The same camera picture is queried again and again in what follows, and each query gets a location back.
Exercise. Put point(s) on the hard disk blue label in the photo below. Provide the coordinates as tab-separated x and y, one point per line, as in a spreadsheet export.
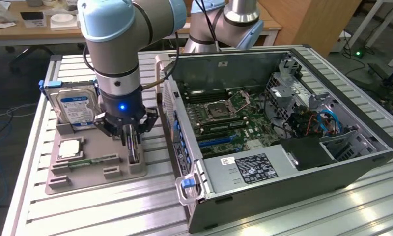
74	108

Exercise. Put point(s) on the grey cup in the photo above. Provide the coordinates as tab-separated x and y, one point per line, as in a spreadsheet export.
33	3

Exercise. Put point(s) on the metal socket cover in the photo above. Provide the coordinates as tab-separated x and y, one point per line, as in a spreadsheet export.
240	102

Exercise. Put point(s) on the white box black lid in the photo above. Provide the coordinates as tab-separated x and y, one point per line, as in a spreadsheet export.
33	22

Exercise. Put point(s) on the blue disk caddy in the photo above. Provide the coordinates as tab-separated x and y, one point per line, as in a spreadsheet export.
53	83

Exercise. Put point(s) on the device with green light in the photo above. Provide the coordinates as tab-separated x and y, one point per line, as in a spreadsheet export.
357	53

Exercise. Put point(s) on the silver chipset heatsink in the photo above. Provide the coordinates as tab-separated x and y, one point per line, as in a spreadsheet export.
257	144

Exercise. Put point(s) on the blue expansion slot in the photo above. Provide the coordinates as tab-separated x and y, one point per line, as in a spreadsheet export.
216	141

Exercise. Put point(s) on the green graphics card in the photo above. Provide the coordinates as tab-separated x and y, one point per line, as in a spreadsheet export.
132	150

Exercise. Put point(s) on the black floor stand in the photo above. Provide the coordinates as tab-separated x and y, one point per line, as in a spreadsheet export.
376	70

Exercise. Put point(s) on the grey parts rack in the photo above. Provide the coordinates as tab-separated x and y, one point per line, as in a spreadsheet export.
94	147

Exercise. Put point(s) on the perforated metal disk bay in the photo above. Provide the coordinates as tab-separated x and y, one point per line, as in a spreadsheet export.
281	98

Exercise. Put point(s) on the wooden cabinet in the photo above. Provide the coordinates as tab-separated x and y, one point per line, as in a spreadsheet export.
314	24

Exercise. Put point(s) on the blue case latch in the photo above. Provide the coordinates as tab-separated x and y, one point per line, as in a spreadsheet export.
186	184

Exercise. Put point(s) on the green motherboard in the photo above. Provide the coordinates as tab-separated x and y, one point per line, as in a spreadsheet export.
258	130

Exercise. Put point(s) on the white paper label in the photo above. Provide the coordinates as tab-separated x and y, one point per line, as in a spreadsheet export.
2	25

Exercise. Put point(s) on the white round dish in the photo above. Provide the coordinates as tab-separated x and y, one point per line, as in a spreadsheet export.
64	22

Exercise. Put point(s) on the wooden desk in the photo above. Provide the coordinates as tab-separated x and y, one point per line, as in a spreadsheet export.
18	34

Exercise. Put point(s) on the CPU socket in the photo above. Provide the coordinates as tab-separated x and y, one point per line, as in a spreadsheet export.
217	110

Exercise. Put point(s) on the silver CPU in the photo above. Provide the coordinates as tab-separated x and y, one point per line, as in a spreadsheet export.
68	148

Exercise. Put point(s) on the white box red button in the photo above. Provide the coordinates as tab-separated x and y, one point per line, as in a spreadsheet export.
341	45

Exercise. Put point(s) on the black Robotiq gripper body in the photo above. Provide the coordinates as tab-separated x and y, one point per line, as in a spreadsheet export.
121	108

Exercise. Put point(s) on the metal drive bracket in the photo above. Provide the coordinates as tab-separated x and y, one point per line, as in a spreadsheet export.
340	141

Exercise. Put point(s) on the black chair base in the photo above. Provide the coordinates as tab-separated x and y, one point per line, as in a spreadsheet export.
29	52

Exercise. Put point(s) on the grey power supply unit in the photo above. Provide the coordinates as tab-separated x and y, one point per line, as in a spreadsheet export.
216	177

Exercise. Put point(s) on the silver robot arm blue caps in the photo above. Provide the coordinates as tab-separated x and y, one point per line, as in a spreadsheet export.
117	49

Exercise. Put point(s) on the open black PC case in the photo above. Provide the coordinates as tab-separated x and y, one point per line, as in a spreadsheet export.
281	196

